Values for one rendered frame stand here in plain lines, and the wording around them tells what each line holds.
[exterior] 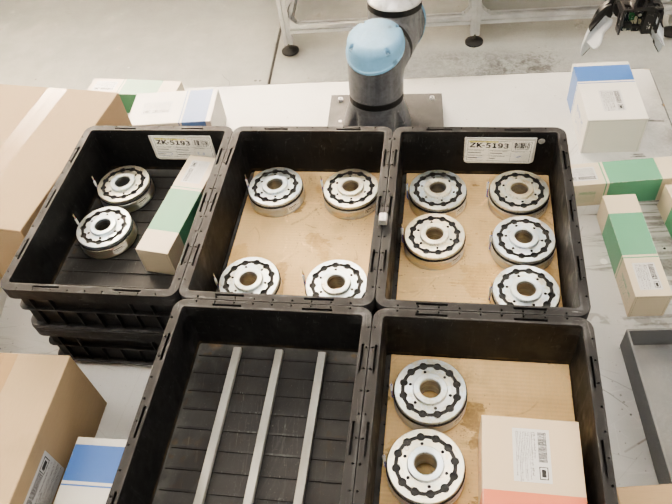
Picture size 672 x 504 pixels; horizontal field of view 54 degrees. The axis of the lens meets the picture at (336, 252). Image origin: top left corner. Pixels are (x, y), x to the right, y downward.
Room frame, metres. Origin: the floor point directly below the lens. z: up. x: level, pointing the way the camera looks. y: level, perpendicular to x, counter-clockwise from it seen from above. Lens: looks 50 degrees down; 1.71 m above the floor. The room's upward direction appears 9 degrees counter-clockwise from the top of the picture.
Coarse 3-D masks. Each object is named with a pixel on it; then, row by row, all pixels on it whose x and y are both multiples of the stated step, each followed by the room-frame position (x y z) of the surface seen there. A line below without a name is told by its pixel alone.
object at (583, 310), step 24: (576, 216) 0.66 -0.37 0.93; (384, 240) 0.67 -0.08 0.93; (576, 240) 0.61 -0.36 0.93; (384, 264) 0.63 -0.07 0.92; (576, 264) 0.57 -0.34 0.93; (384, 288) 0.58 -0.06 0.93; (504, 312) 0.50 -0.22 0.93; (528, 312) 0.50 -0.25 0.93; (552, 312) 0.49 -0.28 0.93; (576, 312) 0.49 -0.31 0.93
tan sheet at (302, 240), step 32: (320, 192) 0.90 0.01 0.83; (256, 224) 0.84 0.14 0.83; (288, 224) 0.83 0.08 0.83; (320, 224) 0.82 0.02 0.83; (352, 224) 0.80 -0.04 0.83; (256, 256) 0.76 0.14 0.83; (288, 256) 0.75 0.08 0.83; (320, 256) 0.74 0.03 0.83; (352, 256) 0.73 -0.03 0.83; (288, 288) 0.68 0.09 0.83
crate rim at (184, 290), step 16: (240, 128) 1.00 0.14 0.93; (256, 128) 0.99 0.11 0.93; (272, 128) 0.98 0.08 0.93; (288, 128) 0.98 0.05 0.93; (304, 128) 0.97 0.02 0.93; (320, 128) 0.96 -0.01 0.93; (336, 128) 0.95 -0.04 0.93; (352, 128) 0.95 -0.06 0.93; (368, 128) 0.94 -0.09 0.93; (384, 128) 0.93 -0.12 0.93; (384, 144) 0.89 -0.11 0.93; (224, 160) 0.92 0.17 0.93; (384, 160) 0.86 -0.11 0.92; (224, 176) 0.87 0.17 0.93; (384, 176) 0.81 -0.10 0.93; (384, 192) 0.77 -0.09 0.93; (208, 208) 0.80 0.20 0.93; (384, 208) 0.74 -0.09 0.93; (208, 224) 0.76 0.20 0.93; (192, 256) 0.70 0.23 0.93; (192, 272) 0.67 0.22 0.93; (368, 272) 0.61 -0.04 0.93; (368, 288) 0.58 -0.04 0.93; (320, 304) 0.57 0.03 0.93; (336, 304) 0.56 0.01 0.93; (352, 304) 0.56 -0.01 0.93; (368, 304) 0.55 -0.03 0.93
